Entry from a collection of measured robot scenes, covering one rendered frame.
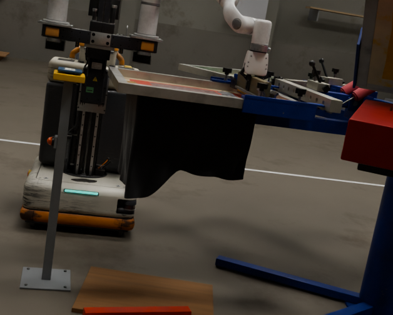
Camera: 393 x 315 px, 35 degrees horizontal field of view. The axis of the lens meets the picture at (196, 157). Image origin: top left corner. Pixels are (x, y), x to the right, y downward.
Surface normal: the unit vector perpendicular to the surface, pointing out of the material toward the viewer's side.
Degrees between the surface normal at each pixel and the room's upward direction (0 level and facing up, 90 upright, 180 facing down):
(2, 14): 90
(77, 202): 90
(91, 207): 90
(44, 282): 0
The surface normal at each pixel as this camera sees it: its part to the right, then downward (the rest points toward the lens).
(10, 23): 0.15, 0.24
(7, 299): 0.16, -0.96
